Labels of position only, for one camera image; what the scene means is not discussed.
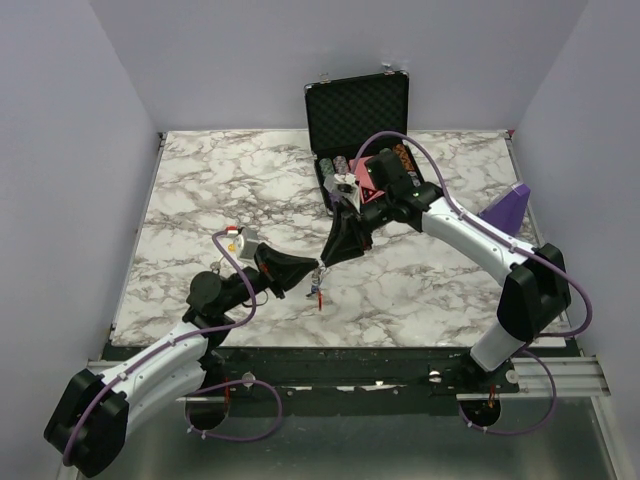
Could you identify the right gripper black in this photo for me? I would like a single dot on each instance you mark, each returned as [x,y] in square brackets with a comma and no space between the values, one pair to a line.
[346,241]

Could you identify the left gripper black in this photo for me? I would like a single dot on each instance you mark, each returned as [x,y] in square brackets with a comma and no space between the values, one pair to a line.
[282,270]

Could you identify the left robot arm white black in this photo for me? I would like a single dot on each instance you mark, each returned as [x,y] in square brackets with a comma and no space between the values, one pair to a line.
[97,411]

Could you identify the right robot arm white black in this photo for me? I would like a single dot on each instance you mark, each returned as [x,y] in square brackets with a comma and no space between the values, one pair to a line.
[534,288]

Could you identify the pink playing card deck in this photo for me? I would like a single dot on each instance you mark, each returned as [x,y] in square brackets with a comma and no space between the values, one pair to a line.
[368,191]

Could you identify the black poker chip case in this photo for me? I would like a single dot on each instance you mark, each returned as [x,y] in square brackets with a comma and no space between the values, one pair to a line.
[343,113]

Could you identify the purple box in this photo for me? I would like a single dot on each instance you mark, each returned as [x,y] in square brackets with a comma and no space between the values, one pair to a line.
[507,211]

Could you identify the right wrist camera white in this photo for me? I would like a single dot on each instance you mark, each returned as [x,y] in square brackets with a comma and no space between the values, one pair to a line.
[343,187]

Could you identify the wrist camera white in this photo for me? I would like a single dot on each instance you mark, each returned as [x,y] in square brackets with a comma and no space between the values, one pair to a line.
[246,244]
[343,187]

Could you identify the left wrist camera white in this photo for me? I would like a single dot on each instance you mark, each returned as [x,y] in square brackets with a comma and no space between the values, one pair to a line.
[246,244]

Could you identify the black mounting rail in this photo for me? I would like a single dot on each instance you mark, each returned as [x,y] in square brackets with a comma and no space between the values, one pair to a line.
[327,382]

